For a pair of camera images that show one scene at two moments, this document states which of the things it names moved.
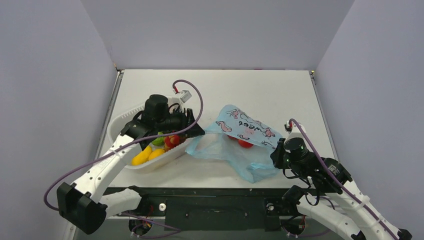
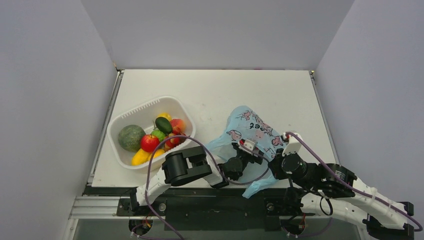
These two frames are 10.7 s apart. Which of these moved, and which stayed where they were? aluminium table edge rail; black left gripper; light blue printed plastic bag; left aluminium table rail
Moved: light blue printed plastic bag; black left gripper
Stayed: left aluminium table rail; aluminium table edge rail
